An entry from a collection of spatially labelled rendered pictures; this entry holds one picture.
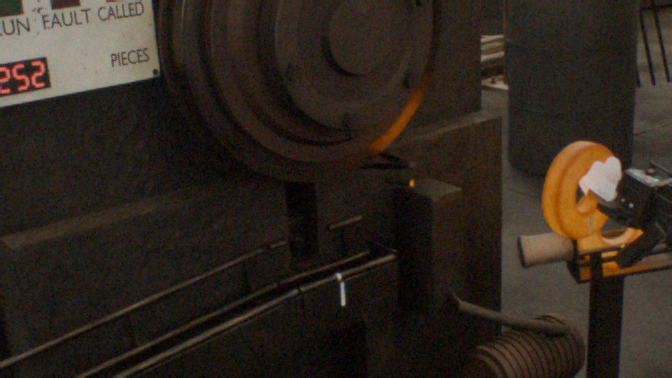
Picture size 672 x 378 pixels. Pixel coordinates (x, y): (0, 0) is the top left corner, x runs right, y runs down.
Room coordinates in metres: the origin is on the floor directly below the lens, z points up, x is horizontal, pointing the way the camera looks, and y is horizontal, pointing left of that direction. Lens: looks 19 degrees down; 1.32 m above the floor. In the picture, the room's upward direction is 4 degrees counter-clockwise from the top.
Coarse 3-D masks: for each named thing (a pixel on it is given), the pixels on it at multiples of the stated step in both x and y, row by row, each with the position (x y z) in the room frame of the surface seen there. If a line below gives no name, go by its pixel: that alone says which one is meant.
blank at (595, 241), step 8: (632, 232) 1.50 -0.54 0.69; (640, 232) 1.49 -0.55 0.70; (584, 240) 1.49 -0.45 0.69; (592, 240) 1.49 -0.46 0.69; (600, 240) 1.49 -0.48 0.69; (608, 240) 1.51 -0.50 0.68; (616, 240) 1.51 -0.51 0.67; (624, 240) 1.50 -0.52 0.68; (584, 248) 1.49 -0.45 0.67; (592, 248) 1.49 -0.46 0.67; (584, 256) 1.49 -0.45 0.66; (608, 264) 1.49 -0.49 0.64
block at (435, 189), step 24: (408, 192) 1.51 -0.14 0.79; (432, 192) 1.48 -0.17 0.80; (456, 192) 1.49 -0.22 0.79; (408, 216) 1.50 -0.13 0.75; (432, 216) 1.46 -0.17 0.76; (456, 216) 1.49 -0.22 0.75; (408, 240) 1.51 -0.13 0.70; (432, 240) 1.46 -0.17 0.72; (456, 240) 1.49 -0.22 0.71; (408, 264) 1.51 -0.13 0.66; (432, 264) 1.46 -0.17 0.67; (456, 264) 1.49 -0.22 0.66; (408, 288) 1.51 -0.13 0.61; (432, 288) 1.46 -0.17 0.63; (456, 288) 1.49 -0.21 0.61; (432, 312) 1.46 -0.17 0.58
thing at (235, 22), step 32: (224, 0) 1.23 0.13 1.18; (256, 0) 1.24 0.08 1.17; (224, 32) 1.23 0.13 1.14; (256, 32) 1.24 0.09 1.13; (224, 64) 1.23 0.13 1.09; (256, 64) 1.24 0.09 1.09; (224, 96) 1.23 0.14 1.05; (256, 96) 1.23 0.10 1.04; (256, 128) 1.25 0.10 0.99; (288, 128) 1.26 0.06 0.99; (320, 128) 1.29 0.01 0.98; (384, 128) 1.39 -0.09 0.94; (320, 160) 1.31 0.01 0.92
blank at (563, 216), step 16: (576, 144) 1.37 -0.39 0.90; (592, 144) 1.37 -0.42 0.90; (560, 160) 1.35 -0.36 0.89; (576, 160) 1.34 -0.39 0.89; (592, 160) 1.37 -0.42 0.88; (560, 176) 1.33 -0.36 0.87; (576, 176) 1.34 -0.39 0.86; (544, 192) 1.34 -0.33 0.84; (560, 192) 1.32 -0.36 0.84; (544, 208) 1.34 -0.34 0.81; (560, 208) 1.32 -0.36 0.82; (576, 208) 1.34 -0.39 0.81; (592, 208) 1.37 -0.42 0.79; (560, 224) 1.32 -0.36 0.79; (576, 224) 1.34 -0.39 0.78; (592, 224) 1.37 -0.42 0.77
